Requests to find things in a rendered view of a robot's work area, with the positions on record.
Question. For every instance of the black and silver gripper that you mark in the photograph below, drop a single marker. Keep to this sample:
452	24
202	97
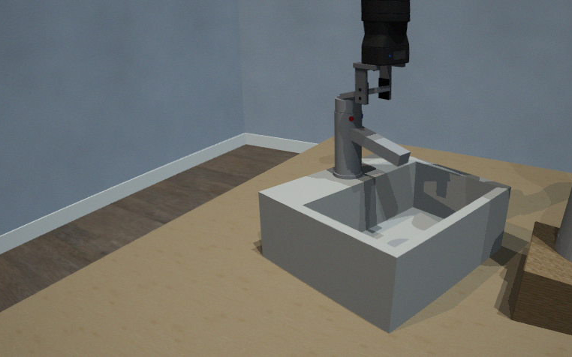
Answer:
385	44

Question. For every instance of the grey square sink basin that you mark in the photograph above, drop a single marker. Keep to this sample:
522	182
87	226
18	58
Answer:
382	279

